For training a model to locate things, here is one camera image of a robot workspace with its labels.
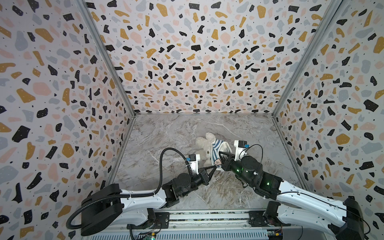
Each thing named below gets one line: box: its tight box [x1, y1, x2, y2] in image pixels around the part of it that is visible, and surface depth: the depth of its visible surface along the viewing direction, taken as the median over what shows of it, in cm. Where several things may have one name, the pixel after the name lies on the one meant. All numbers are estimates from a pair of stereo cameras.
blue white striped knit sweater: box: [211, 139, 233, 167], surface depth 71 cm
